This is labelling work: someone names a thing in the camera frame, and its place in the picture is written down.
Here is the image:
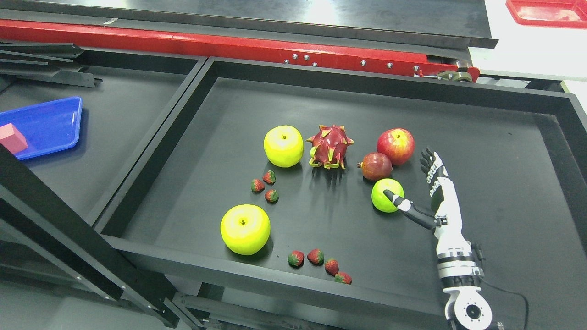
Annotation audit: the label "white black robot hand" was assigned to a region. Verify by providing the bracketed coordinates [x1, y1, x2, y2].
[383, 148, 472, 255]

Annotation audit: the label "green apple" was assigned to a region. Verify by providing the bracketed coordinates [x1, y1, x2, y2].
[371, 178, 405, 214]

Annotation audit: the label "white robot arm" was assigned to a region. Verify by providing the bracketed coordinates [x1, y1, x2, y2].
[437, 252, 504, 330]

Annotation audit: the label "red apple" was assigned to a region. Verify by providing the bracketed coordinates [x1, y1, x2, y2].
[376, 127, 415, 166]

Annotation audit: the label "black shelf tray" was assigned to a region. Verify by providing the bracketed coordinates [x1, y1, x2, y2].
[95, 59, 586, 330]

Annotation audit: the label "yellow apple upper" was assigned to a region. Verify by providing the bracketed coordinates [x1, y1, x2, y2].
[263, 125, 304, 168]

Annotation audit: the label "yellow apple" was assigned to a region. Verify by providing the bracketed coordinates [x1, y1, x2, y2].
[220, 204, 271, 256]
[263, 125, 304, 168]

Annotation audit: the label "yellow apple lower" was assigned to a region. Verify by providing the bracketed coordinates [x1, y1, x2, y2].
[220, 204, 271, 256]

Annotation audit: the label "dark red pomegranate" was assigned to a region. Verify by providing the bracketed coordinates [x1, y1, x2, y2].
[356, 152, 393, 182]

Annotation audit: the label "strawberry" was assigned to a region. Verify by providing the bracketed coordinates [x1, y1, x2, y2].
[306, 248, 325, 266]
[287, 250, 305, 268]
[324, 258, 339, 276]
[251, 178, 266, 193]
[262, 170, 276, 185]
[264, 189, 279, 204]
[335, 272, 352, 285]

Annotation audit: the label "red dragon fruit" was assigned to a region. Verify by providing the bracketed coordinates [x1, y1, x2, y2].
[306, 125, 354, 170]

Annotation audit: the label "red plastic tray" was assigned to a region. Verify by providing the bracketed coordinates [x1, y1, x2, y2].
[505, 0, 587, 29]

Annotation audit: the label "blue plastic tray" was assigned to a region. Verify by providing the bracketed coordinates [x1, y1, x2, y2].
[0, 96, 83, 160]

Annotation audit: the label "red metal beam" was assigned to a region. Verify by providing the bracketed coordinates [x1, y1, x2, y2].
[0, 19, 458, 77]

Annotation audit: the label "pink block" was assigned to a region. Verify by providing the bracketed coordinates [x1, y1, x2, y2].
[0, 123, 28, 154]

